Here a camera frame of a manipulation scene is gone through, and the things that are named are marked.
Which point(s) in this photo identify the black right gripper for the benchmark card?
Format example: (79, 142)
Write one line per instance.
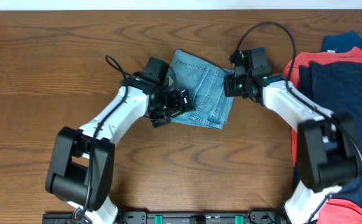
(229, 84)

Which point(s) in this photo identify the teal blue garment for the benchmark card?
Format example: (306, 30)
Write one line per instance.
(341, 43)

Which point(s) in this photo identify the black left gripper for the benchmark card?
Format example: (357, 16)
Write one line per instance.
(176, 107)

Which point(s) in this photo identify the red orange garment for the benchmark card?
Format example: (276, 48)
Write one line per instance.
(331, 80)

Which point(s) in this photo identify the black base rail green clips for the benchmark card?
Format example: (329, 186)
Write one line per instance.
(199, 218)

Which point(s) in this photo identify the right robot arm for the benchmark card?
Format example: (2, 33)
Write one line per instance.
(328, 153)

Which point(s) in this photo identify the light blue denim jeans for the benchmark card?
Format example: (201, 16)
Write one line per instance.
(204, 82)

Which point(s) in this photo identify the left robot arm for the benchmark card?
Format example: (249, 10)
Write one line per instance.
(82, 163)

